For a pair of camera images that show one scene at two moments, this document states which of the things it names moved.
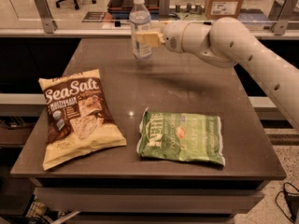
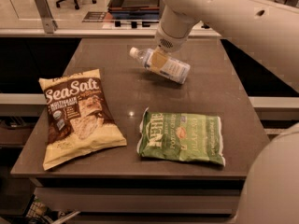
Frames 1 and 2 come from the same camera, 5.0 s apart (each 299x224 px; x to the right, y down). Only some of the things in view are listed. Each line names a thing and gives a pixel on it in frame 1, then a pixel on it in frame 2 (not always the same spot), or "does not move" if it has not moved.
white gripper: [172, 35] → [170, 42]
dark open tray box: [121, 0] does not move
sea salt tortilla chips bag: [79, 116] does not move
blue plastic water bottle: [140, 20] → [175, 69]
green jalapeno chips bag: [186, 136] does not move
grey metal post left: [49, 25] does not move
